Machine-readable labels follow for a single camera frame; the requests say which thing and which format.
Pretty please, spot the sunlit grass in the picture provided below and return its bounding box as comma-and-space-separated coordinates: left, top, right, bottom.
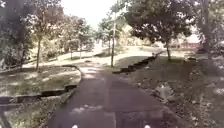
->
23, 45, 158, 69

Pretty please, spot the thin pole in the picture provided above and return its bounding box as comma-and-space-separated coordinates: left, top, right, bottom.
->
109, 11, 117, 69

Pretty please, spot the stepped concrete drain channel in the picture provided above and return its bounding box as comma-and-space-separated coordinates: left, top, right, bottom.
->
111, 52, 162, 75

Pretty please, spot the grey paved path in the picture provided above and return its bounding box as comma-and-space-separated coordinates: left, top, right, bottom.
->
43, 62, 188, 128

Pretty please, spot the row of trees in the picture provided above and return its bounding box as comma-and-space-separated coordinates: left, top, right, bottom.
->
61, 15, 98, 61

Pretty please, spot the broad-crowned tree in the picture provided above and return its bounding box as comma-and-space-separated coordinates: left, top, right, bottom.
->
122, 0, 202, 62

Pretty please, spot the slender tree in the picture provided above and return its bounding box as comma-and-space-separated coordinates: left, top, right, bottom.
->
19, 0, 65, 72

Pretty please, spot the patchy grass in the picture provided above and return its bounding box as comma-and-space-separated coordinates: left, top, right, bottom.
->
0, 64, 83, 128

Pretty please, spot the tall dark tree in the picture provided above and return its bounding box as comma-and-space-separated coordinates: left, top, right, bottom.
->
190, 0, 224, 58

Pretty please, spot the wood of trees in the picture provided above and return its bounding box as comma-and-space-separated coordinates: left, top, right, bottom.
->
0, 0, 34, 72

